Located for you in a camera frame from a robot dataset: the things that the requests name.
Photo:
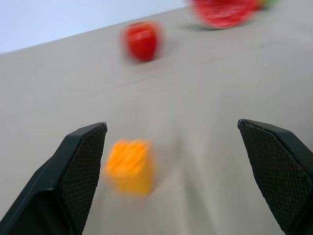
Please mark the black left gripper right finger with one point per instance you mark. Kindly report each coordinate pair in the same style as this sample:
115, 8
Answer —
281, 176

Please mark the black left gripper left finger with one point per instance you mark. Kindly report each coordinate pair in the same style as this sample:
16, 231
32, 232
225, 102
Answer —
61, 181

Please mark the orange cube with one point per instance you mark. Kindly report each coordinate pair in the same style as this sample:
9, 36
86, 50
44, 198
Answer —
130, 167

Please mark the red round toy fruit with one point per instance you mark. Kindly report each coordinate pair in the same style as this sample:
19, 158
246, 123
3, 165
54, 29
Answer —
142, 41

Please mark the red watermelon slice toy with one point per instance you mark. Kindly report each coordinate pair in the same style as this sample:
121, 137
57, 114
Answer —
223, 12

